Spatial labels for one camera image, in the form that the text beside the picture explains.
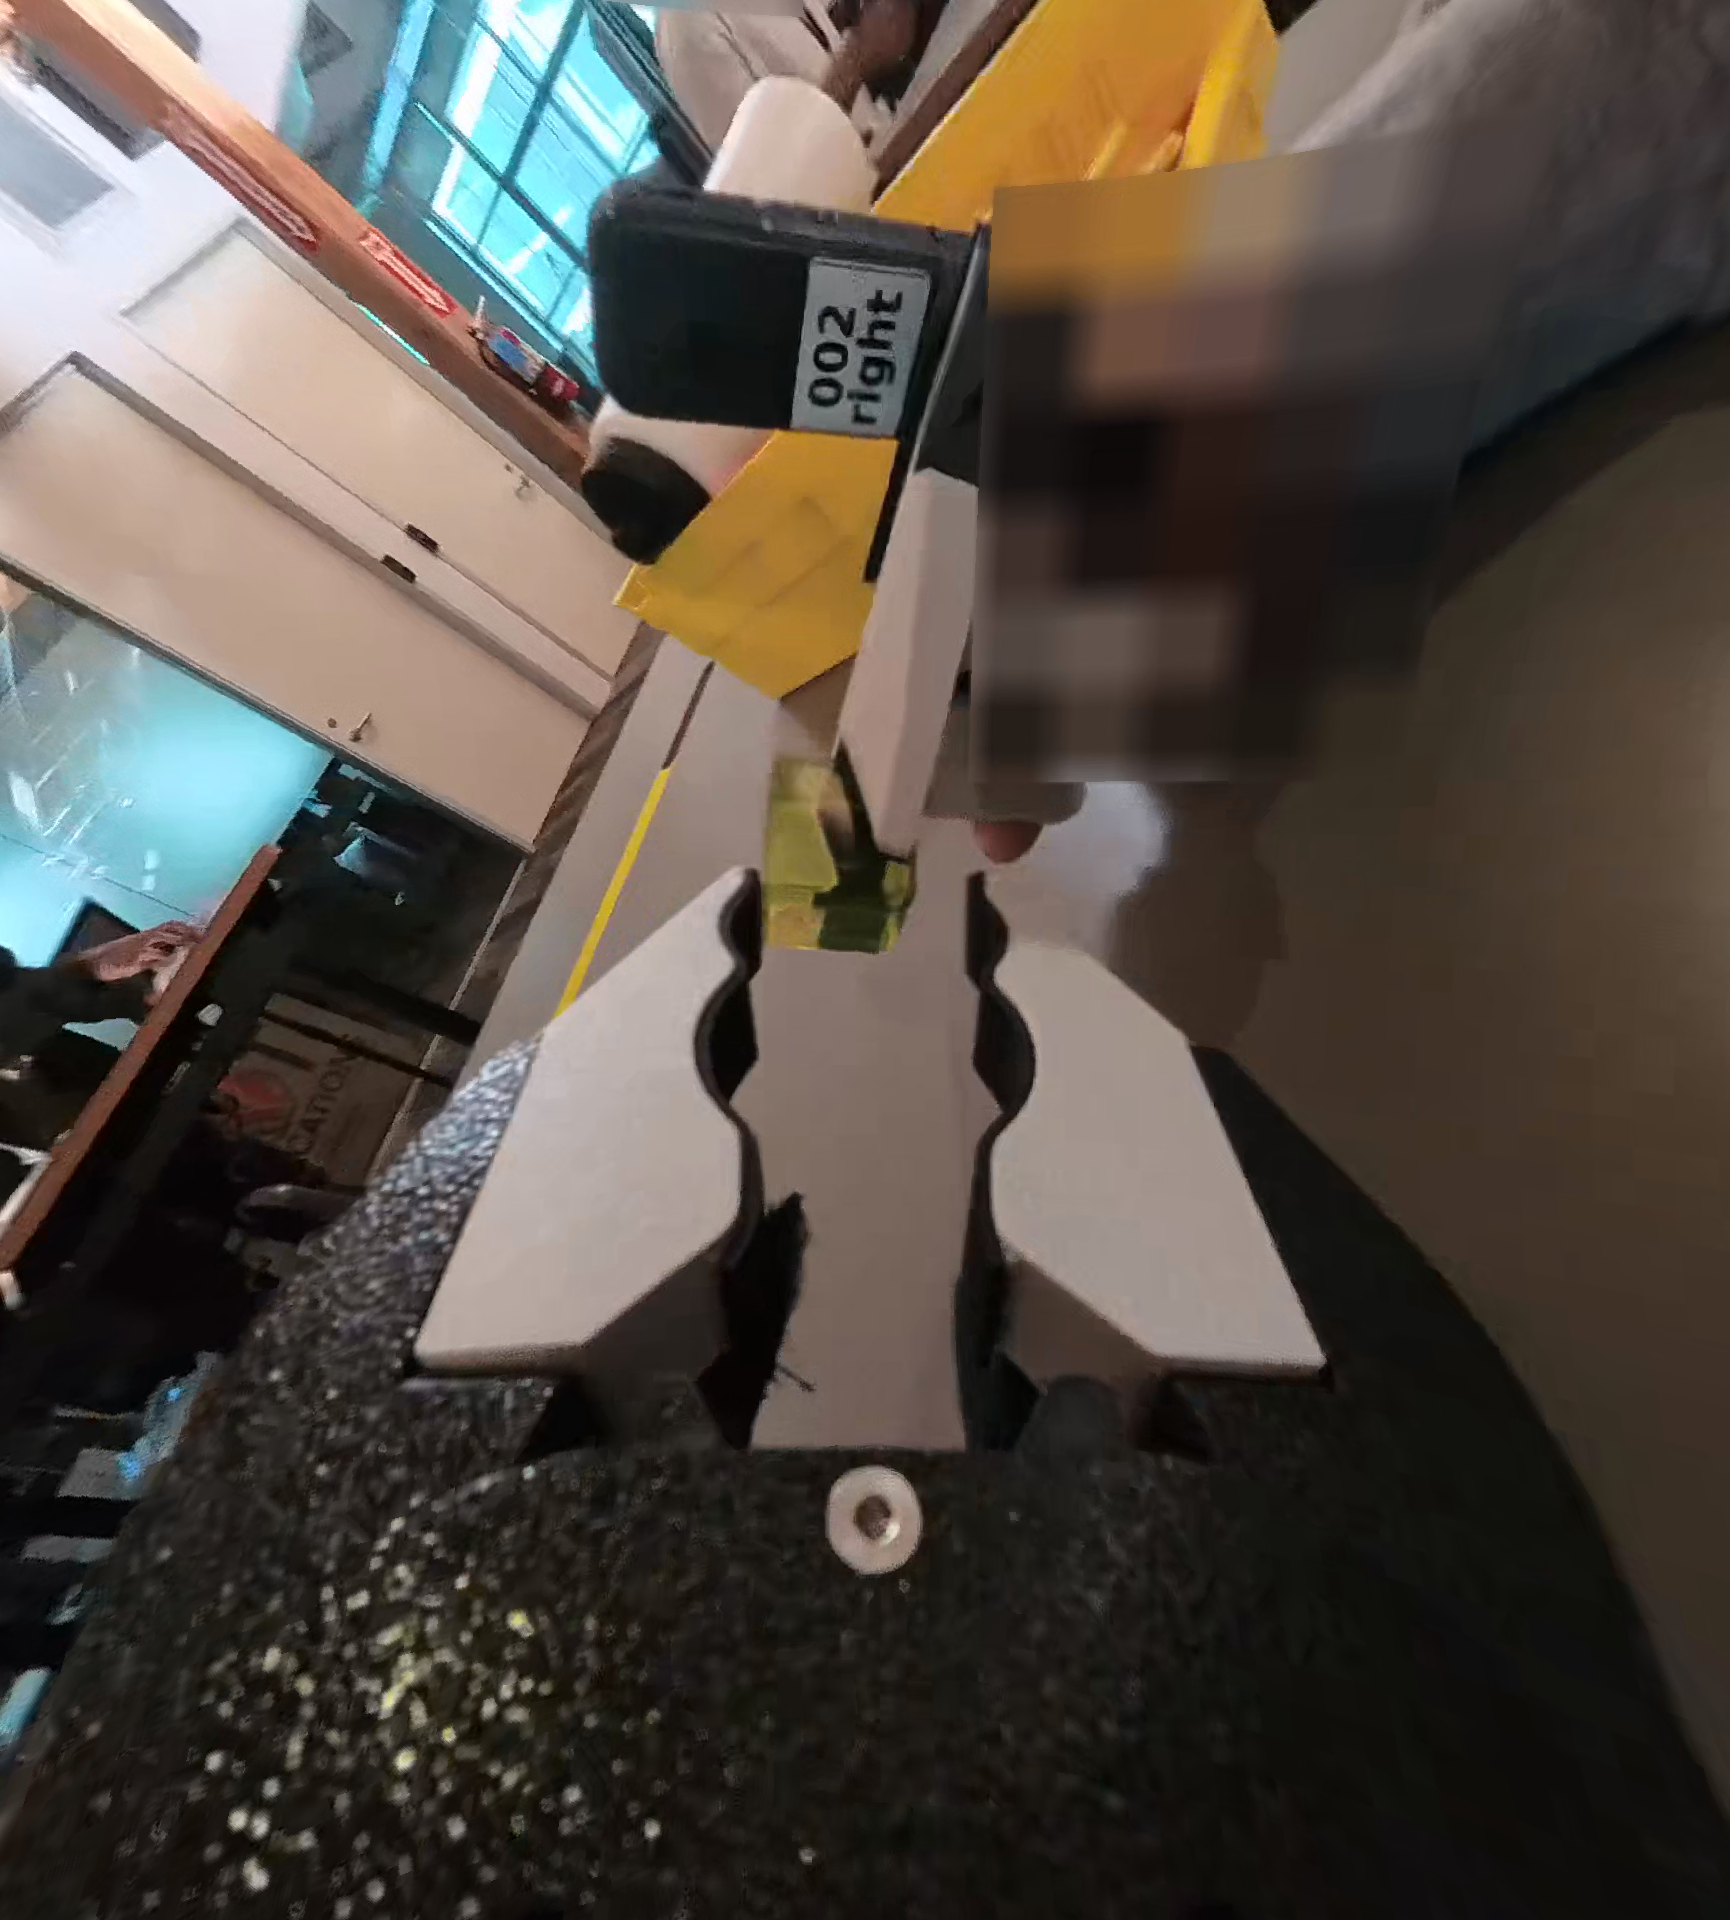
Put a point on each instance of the black wall speaker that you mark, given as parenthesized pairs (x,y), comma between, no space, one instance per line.
(99,75)

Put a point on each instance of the white bottle black cap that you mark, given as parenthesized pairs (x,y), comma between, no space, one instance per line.
(790,144)

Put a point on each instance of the brown cardboard box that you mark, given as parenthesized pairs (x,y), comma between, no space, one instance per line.
(302,1105)

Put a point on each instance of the translucent green yellow block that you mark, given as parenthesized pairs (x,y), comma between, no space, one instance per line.
(804,854)

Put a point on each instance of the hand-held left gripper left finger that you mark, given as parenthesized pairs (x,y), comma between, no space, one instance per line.
(579,1199)

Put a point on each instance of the white door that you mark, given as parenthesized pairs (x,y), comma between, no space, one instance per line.
(399,436)
(280,600)

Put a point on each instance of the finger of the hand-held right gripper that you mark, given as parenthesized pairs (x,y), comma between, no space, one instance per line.
(1014,801)
(916,646)

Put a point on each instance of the person's right forearm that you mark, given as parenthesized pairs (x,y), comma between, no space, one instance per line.
(1586,182)

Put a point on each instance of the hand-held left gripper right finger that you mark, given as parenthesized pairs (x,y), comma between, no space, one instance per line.
(1150,1199)

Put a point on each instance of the person's right hand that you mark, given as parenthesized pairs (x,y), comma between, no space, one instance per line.
(1011,840)

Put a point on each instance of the wooden post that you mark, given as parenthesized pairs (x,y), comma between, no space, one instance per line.
(297,196)

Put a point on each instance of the red fire extinguisher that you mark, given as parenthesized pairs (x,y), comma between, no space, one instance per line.
(530,359)

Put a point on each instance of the yellow plastic bin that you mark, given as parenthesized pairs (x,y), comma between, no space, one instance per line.
(790,646)
(790,579)
(1076,92)

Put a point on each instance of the yellow tape strip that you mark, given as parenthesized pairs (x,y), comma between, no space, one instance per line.
(620,885)

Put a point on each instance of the red vertical sign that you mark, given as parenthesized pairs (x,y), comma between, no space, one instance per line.
(242,172)
(408,275)

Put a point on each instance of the wooden table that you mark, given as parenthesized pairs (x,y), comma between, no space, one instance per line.
(99,1111)

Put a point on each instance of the wall vent grille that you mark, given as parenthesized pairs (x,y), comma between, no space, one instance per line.
(26,158)

